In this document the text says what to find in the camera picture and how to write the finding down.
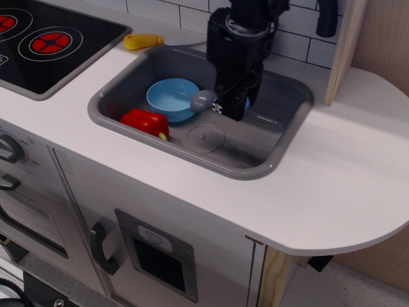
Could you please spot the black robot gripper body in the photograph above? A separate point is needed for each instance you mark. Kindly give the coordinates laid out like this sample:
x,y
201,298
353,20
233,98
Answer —
x,y
238,41

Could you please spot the grey oven door handle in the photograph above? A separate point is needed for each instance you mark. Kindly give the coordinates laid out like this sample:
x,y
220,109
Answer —
x,y
8,183

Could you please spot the grey ice dispenser panel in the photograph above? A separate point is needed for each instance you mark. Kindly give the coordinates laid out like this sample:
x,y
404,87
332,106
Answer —
x,y
159,255

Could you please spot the red toy bell pepper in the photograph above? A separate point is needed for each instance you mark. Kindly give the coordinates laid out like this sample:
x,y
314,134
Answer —
x,y
152,123

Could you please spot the wooden side panel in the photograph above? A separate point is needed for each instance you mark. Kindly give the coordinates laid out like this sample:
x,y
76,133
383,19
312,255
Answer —
x,y
348,36

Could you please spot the black toy stovetop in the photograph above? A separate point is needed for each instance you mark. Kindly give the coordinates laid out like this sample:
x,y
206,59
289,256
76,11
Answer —
x,y
44,47

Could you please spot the yellow handled toy knife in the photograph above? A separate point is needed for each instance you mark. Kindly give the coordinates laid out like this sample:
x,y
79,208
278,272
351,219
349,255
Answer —
x,y
140,41

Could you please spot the grey cabinet door handle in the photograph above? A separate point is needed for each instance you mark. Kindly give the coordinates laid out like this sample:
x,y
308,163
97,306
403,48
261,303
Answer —
x,y
97,235

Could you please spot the black toy faucet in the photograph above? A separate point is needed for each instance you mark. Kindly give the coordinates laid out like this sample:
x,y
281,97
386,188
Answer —
x,y
328,18

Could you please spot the toy oven door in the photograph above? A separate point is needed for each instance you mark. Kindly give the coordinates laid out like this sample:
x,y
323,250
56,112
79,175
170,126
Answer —
x,y
29,209

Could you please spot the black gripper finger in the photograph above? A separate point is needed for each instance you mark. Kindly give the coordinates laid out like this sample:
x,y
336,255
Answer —
x,y
232,105
252,94

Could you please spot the grey plastic sink basin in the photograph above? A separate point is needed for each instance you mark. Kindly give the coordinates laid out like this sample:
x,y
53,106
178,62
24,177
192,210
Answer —
x,y
245,150

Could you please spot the grey blue toy spoon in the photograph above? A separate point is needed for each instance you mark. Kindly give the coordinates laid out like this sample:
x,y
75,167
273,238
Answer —
x,y
205,99

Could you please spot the light blue plastic bowl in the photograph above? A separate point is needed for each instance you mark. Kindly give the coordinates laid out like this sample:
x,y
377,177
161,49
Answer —
x,y
171,98

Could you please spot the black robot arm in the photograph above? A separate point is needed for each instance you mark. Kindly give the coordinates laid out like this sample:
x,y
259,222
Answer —
x,y
239,39

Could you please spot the grey oven knob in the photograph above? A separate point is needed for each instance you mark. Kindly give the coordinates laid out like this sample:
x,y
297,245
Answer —
x,y
11,151

